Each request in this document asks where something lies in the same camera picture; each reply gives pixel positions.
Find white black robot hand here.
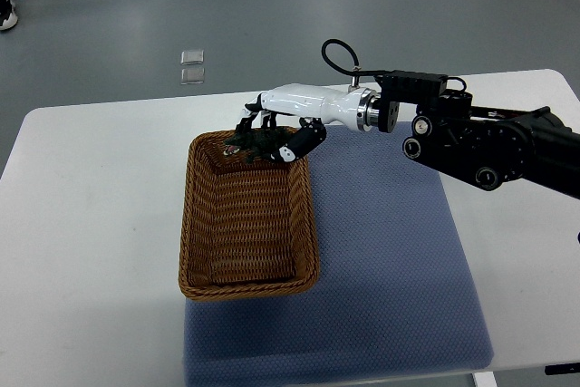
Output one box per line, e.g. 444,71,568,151
235,83,378,163

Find dark green toy crocodile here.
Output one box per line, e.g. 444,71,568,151
223,127,297,163

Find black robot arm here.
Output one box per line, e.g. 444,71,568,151
224,68,579,198

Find brown wicker basket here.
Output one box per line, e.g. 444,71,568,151
178,131,320,302

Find clear floor plate lower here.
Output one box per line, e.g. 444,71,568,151
180,66,205,85

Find clear floor plate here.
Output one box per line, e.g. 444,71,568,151
180,66,205,85
180,49,204,65

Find clear floor plate upper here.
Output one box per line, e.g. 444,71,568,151
180,49,204,65

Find blue textured mat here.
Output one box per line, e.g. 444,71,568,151
183,122,493,386

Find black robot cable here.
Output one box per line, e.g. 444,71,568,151
321,38,391,89

